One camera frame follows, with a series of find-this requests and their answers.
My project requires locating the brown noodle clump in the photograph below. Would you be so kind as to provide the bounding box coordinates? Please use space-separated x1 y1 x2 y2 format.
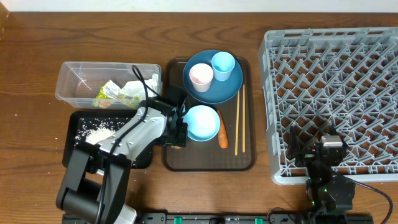
170 145 182 149

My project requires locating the light blue bowl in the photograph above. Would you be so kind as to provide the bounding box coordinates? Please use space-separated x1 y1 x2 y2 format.
183 105 221 142

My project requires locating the orange carrot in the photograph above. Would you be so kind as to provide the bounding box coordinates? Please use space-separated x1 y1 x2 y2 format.
217 110 228 149

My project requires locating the white tissue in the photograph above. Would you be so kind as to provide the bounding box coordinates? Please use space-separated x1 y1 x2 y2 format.
118 73 159 101

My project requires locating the white cooked rice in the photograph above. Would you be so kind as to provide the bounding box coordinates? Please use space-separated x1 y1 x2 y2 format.
75 118 129 145

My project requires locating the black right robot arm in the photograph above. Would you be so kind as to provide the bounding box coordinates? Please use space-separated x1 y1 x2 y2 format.
287 127 355 223

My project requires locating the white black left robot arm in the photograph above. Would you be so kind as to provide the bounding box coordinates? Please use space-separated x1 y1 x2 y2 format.
56 96 188 223

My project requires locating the grey dishwasher rack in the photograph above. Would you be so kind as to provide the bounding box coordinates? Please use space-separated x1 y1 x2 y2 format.
258 27 397 185

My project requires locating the black waste tray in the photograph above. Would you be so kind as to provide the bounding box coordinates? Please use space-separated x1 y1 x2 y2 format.
62 110 136 167

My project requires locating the right wooden chopstick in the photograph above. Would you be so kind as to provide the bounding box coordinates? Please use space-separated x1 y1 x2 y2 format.
242 84 246 154

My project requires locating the wooden chopstick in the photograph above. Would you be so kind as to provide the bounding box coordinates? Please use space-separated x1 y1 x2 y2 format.
242 84 246 154
234 90 240 156

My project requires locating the brown plastic serving tray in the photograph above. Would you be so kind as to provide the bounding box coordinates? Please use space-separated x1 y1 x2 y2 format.
162 57 256 172

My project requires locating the left wooden chopstick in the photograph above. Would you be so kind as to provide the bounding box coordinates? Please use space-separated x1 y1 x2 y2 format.
234 90 240 156

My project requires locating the pink cup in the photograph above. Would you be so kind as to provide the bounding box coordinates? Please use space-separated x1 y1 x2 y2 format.
189 63 214 93

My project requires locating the green yellow snack wrapper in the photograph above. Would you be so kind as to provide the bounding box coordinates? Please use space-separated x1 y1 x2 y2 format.
91 80 140 109

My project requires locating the light blue cup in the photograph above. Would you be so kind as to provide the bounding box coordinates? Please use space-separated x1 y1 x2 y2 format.
211 52 236 82

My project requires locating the clear plastic bin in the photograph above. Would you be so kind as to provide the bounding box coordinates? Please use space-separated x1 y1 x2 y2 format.
55 60 163 111

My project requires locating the black mounting rail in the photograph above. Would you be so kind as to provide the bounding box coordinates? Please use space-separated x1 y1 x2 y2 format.
61 212 374 224

